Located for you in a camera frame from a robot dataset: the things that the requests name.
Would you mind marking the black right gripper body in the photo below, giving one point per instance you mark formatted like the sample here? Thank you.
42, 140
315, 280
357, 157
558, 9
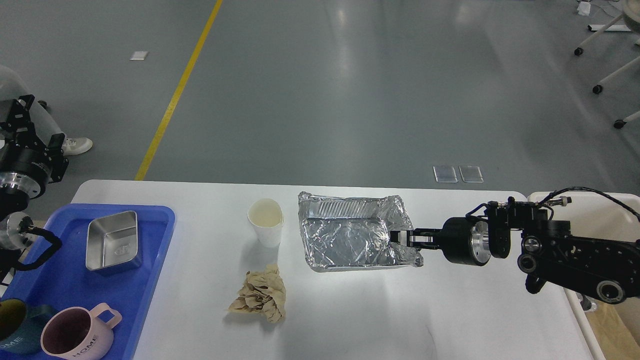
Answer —
465, 241

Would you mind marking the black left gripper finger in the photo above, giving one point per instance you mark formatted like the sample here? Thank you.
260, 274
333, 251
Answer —
16, 124
54, 149

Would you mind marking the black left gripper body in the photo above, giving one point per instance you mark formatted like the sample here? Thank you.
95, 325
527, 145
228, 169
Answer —
30, 170

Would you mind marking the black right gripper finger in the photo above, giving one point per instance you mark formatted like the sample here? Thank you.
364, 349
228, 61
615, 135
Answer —
424, 232
419, 242

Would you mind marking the aluminium foil tray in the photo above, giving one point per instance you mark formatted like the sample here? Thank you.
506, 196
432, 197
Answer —
354, 233

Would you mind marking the stainless steel rectangular container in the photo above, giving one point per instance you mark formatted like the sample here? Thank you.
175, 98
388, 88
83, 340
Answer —
113, 245

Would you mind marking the white paper cup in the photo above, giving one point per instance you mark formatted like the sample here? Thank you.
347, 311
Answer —
266, 217

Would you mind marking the brown paper napkin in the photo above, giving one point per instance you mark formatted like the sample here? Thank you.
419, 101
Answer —
264, 293

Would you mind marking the pink HOME mug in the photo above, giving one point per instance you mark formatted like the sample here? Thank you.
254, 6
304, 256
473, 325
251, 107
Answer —
77, 333

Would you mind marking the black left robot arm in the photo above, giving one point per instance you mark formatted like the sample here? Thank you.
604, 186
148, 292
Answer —
18, 232

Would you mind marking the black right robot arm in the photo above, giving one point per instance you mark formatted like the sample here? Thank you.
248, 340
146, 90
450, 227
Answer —
604, 269

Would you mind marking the person in grey trousers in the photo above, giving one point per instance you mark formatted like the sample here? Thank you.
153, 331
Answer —
13, 87

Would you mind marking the right clear floor plate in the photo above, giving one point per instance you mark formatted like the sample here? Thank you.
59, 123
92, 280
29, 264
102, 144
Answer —
471, 173

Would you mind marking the clear floor plate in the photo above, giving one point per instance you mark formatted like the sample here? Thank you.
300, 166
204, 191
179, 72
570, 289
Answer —
471, 173
445, 174

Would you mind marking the left clear floor plate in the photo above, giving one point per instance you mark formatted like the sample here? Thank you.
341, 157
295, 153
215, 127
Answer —
445, 174

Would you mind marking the dark blue HOME mug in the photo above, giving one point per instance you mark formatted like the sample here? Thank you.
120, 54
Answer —
21, 326

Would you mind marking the white plastic bin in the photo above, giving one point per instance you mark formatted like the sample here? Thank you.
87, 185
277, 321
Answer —
566, 332

